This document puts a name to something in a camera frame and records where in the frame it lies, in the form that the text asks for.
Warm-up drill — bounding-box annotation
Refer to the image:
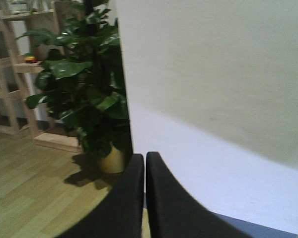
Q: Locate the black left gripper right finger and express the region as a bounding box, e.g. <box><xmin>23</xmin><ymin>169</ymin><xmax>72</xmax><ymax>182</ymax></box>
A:
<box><xmin>146</xmin><ymin>152</ymin><xmax>249</xmax><ymax>238</ymax></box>

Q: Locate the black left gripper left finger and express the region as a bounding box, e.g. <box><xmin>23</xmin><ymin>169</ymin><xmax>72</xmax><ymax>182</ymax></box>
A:
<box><xmin>57</xmin><ymin>154</ymin><xmax>144</xmax><ymax>238</ymax></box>

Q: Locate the yellow plant pot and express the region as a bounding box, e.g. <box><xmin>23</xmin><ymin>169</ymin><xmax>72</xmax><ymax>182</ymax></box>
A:
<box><xmin>96</xmin><ymin>143</ymin><xmax>130</xmax><ymax>174</ymax></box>

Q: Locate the green potted plant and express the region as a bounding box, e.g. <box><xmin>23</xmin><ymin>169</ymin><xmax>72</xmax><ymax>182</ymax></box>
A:
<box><xmin>25</xmin><ymin>0</ymin><xmax>131</xmax><ymax>159</ymax></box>

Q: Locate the light wooden shelf unit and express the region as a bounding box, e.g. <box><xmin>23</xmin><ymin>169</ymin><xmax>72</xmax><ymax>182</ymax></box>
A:
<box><xmin>0</xmin><ymin>0</ymin><xmax>81</xmax><ymax>152</ymax></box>

